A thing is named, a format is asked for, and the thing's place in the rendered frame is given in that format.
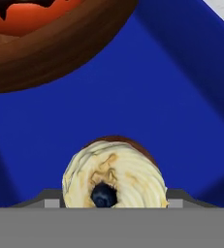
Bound brown wooden bowl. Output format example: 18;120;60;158
0;0;140;95

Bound cream frosted blueberry cupcake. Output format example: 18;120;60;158
61;135;170;209

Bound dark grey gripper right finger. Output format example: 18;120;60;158
165;188;217;208

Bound orange chocolate glazed donut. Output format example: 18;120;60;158
0;0;85;38

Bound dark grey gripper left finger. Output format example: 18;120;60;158
11;188;67;208

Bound blue tray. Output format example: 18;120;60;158
0;0;224;208

